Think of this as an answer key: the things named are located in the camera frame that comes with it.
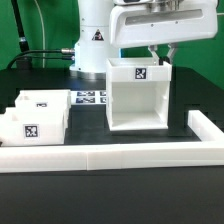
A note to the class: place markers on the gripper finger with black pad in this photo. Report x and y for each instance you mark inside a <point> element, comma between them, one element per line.
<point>154,54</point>
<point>173,47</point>

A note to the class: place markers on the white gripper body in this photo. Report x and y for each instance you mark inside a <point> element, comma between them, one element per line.
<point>136,23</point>

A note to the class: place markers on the white drawer cabinet frame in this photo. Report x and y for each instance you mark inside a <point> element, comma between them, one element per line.
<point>137,94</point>

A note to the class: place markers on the white drawer box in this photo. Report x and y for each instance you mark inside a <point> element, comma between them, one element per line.
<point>49,99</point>
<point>30,127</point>

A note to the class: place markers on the white front drawer box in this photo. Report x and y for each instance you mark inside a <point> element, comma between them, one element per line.
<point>30,127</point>

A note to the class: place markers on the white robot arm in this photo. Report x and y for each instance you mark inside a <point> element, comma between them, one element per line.
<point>107,26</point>

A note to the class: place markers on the white fiducial marker sheet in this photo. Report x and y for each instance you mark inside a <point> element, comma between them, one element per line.
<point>88,97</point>

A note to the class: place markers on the black pole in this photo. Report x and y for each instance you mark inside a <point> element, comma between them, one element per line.
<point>22,62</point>

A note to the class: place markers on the white U-shaped boundary wall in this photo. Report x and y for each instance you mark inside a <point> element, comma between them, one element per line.
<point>207,151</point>

